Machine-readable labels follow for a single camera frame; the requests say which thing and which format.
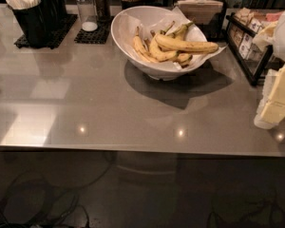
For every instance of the black rubber mat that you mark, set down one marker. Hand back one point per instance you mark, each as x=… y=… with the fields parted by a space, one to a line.
x=55 y=38
x=98 y=36

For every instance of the black cutlery holder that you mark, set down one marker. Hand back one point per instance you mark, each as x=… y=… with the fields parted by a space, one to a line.
x=30 y=18
x=54 y=11

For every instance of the brown napkin dispenser box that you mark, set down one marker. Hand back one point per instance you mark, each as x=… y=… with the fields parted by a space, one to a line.
x=207 y=14

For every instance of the middle curved yellow banana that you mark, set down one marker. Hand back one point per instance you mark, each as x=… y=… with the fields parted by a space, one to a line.
x=157 y=53

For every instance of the small lower right banana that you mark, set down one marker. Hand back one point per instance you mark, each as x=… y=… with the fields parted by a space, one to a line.
x=184 y=59

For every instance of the white ceramic bowl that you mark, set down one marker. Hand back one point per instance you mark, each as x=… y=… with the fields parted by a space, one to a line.
x=155 y=67

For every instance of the rear black cutlery holder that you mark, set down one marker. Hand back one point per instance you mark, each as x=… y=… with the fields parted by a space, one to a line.
x=54 y=11

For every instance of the greenish banana at back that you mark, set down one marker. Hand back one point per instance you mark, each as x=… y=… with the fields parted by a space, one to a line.
x=180 y=32

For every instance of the black rubber mat middle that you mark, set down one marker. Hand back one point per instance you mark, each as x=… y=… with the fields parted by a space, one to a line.
x=98 y=36

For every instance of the black wire condiment rack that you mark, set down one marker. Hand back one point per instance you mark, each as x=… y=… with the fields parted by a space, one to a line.
x=254 y=63

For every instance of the front black cutlery holder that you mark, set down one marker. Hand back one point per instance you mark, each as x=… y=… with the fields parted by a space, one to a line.
x=30 y=18

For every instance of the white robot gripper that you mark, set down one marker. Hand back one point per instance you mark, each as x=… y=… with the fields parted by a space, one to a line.
x=273 y=36

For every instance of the white paper bowl liner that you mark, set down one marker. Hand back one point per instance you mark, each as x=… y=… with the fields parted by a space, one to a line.
x=129 y=27

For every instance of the dark pepper shaker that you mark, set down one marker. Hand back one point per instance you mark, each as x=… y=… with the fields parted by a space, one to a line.
x=102 y=10

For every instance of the clear salt shaker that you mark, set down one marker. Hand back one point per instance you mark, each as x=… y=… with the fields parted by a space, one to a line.
x=87 y=15

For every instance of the black rubber mat left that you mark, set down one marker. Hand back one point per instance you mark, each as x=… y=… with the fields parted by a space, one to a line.
x=55 y=38

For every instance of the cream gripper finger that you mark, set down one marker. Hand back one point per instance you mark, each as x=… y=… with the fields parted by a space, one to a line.
x=269 y=115

